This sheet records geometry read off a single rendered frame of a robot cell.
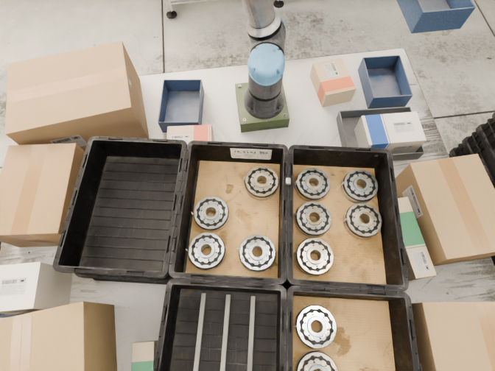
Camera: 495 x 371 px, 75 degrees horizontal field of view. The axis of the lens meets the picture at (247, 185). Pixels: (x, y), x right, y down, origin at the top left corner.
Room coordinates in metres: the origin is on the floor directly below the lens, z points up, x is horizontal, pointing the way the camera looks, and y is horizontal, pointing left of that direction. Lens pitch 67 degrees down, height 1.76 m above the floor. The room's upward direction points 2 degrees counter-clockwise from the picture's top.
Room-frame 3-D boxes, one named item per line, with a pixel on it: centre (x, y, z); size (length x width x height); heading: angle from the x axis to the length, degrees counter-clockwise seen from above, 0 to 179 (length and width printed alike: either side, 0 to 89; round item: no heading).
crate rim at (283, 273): (0.29, 0.04, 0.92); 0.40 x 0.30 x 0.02; 175
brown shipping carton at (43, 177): (0.40, 0.66, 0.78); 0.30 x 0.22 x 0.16; 0
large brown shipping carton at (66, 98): (0.76, 0.60, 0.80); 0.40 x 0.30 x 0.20; 102
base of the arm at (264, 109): (0.76, -0.07, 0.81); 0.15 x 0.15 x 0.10
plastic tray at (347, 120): (0.62, -0.49, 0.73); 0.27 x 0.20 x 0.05; 92
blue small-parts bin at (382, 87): (0.86, -0.56, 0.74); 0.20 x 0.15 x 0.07; 2
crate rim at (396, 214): (0.27, -0.26, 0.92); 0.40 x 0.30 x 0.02; 175
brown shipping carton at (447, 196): (0.30, -0.63, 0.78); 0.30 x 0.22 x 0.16; 6
